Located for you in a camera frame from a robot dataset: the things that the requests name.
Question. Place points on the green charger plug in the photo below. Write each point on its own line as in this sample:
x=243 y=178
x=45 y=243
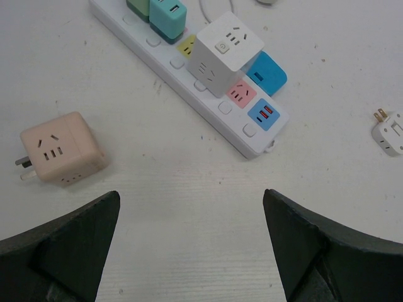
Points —
x=140 y=7

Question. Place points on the white power strip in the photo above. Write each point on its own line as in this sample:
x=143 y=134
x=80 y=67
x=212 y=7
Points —
x=245 y=115

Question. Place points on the blue charger plug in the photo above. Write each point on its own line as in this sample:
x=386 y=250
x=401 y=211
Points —
x=267 y=74

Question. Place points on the white cube socket adapter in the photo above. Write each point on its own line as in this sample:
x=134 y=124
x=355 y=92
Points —
x=223 y=52

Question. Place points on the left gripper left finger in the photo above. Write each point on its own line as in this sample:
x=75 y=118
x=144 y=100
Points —
x=63 y=259

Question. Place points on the white round travel adapter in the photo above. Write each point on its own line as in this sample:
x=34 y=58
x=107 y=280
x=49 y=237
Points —
x=388 y=132

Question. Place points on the beige cube socket adapter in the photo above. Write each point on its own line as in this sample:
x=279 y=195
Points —
x=61 y=151

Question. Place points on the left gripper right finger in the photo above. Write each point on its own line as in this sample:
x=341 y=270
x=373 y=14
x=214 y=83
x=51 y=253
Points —
x=322 y=260

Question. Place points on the teal charger plug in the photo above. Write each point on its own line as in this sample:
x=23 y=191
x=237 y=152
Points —
x=168 y=19

